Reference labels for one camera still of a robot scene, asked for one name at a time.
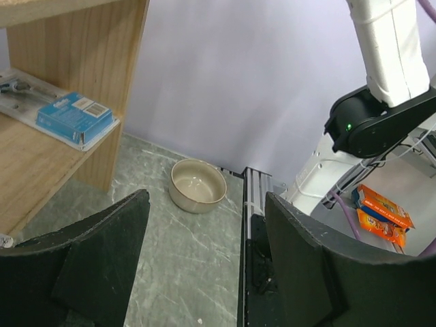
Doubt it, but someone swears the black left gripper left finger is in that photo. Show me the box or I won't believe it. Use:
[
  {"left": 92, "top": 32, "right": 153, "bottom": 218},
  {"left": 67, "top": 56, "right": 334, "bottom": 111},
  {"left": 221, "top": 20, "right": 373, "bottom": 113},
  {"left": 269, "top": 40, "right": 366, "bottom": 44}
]
[{"left": 1, "top": 189, "right": 150, "bottom": 326}]

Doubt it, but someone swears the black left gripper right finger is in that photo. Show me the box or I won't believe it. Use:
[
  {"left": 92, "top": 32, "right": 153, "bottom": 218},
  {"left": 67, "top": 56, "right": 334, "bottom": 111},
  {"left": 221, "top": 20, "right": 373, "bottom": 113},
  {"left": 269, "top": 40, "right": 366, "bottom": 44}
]
[{"left": 265, "top": 192, "right": 435, "bottom": 326}]

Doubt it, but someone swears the blue razor blister pack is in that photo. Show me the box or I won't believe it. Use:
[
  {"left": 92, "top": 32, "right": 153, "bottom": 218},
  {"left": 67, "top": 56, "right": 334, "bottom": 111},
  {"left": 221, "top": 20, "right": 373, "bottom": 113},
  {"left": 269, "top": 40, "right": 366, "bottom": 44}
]
[{"left": 1, "top": 68, "right": 119, "bottom": 152}]

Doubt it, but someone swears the wooden two-tier shelf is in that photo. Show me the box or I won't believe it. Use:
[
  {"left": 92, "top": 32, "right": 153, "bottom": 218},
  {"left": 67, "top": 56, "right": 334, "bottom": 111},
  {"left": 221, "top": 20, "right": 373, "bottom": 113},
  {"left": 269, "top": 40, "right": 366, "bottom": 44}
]
[{"left": 1, "top": 0, "right": 149, "bottom": 235}]

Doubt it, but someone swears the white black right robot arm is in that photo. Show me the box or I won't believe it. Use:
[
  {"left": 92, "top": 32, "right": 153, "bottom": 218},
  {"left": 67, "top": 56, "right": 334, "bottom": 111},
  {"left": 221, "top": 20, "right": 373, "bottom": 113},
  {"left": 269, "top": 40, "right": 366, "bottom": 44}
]
[{"left": 283, "top": 1, "right": 435, "bottom": 214}]

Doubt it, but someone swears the orange razor boxes background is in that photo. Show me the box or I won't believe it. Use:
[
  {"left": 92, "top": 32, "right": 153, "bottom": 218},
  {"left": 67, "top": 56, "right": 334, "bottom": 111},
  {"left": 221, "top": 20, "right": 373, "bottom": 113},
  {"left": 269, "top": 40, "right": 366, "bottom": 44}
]
[{"left": 352, "top": 184, "right": 415, "bottom": 248}]

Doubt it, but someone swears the beige ceramic bowl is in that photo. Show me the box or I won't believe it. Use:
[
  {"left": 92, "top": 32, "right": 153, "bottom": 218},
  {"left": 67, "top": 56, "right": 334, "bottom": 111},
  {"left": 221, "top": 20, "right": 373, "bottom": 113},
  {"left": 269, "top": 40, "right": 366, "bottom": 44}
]
[{"left": 168, "top": 159, "right": 228, "bottom": 214}]

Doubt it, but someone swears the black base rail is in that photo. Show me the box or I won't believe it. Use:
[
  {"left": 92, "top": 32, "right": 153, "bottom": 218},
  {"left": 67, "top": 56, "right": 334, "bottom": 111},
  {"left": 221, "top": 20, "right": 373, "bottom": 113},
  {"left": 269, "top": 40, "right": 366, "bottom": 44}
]
[{"left": 236, "top": 170, "right": 287, "bottom": 327}]

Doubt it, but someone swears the aluminium frame rail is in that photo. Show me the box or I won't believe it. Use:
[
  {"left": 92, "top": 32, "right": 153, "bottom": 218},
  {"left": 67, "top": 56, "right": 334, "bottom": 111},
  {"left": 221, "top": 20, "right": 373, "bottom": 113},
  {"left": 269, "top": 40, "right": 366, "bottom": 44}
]
[{"left": 243, "top": 167, "right": 273, "bottom": 239}]

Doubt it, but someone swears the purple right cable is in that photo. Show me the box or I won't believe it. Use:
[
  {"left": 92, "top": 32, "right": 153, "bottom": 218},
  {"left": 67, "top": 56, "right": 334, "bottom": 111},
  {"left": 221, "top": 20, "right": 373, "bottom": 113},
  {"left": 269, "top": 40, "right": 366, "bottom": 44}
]
[{"left": 326, "top": 0, "right": 436, "bottom": 256}]

